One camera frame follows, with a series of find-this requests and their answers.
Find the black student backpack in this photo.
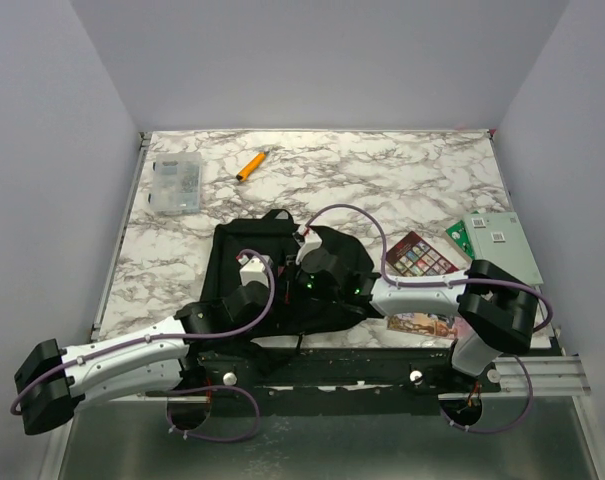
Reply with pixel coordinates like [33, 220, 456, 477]
[200, 210, 375, 352]

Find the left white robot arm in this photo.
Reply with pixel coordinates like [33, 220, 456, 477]
[10, 280, 274, 436]

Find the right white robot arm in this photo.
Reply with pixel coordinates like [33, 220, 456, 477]
[296, 248, 539, 392]

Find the illustrated storybook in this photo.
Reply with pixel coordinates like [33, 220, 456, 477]
[387, 313, 471, 339]

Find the orange utility knife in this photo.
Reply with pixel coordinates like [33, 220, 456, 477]
[236, 150, 270, 182]

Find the clear plastic organizer box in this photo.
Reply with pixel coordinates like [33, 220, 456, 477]
[148, 152, 203, 215]

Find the pale green book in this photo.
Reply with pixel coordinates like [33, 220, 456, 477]
[463, 212, 543, 286]

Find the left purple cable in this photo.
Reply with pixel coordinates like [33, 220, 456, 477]
[9, 248, 277, 443]

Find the purple cable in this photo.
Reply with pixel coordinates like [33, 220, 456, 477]
[9, 248, 277, 443]
[301, 203, 556, 435]

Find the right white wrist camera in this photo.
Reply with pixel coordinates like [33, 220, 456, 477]
[293, 225, 322, 265]

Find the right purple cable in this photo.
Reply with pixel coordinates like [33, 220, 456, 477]
[301, 203, 556, 435]

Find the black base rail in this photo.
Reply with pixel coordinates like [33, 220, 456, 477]
[146, 344, 503, 416]

